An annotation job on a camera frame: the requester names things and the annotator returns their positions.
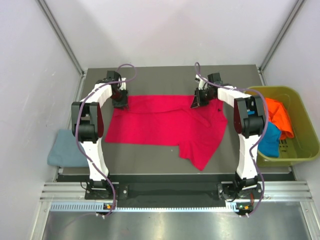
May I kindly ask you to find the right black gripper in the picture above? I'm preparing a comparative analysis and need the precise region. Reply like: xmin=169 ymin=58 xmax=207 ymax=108
xmin=190 ymin=87 xmax=215 ymax=109

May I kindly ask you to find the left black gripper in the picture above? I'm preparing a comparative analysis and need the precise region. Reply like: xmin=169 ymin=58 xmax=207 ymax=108
xmin=110 ymin=87 xmax=129 ymax=111

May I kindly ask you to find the magenta t shirt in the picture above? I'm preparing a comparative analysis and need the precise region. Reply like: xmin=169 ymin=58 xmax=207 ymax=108
xmin=104 ymin=95 xmax=228 ymax=171

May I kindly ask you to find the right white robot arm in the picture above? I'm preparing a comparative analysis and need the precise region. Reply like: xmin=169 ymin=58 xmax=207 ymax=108
xmin=190 ymin=72 xmax=268 ymax=198

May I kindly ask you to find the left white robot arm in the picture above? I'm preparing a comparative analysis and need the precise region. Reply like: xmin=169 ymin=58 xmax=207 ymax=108
xmin=71 ymin=71 xmax=129 ymax=200

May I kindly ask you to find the folded grey-blue t shirt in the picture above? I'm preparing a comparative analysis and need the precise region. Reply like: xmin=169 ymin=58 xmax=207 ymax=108
xmin=47 ymin=129 xmax=89 ymax=168

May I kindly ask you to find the orange t shirt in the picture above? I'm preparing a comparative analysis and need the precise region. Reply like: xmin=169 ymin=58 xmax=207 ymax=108
xmin=265 ymin=98 xmax=295 ymax=140

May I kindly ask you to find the blue t shirt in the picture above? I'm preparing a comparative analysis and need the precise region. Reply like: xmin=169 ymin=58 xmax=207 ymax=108
xmin=258 ymin=122 xmax=282 ymax=158

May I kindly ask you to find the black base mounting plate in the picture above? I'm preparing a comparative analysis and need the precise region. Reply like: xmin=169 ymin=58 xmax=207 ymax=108
xmin=97 ymin=173 xmax=262 ymax=209

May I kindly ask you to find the olive green plastic bin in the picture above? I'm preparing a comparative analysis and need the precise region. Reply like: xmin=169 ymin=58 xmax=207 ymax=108
xmin=247 ymin=86 xmax=320 ymax=167

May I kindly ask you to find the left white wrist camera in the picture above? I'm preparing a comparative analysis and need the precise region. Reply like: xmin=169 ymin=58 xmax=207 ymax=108
xmin=119 ymin=77 xmax=127 ymax=91

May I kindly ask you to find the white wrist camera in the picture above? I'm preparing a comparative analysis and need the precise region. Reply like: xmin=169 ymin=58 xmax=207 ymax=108
xmin=195 ymin=74 xmax=207 ymax=90
xmin=119 ymin=77 xmax=127 ymax=91

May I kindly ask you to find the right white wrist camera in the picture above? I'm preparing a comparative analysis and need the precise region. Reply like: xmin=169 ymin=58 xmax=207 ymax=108
xmin=195 ymin=74 xmax=207 ymax=90

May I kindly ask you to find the right aluminium corner post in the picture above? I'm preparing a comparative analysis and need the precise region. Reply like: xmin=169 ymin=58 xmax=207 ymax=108
xmin=258 ymin=0 xmax=306 ymax=74

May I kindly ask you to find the aluminium corner post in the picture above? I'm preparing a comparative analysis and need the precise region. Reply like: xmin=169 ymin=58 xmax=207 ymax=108
xmin=34 ymin=0 xmax=85 ymax=75
xmin=258 ymin=0 xmax=306 ymax=74

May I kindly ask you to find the left aluminium corner post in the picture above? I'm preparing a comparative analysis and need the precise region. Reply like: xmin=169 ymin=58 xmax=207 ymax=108
xmin=34 ymin=0 xmax=85 ymax=75

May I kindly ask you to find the slotted grey cable duct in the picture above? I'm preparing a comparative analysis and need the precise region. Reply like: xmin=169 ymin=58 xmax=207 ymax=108
xmin=49 ymin=201 xmax=253 ymax=213

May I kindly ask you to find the aluminium frame rail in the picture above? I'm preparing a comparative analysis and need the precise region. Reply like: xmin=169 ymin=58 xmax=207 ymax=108
xmin=40 ymin=181 xmax=313 ymax=202

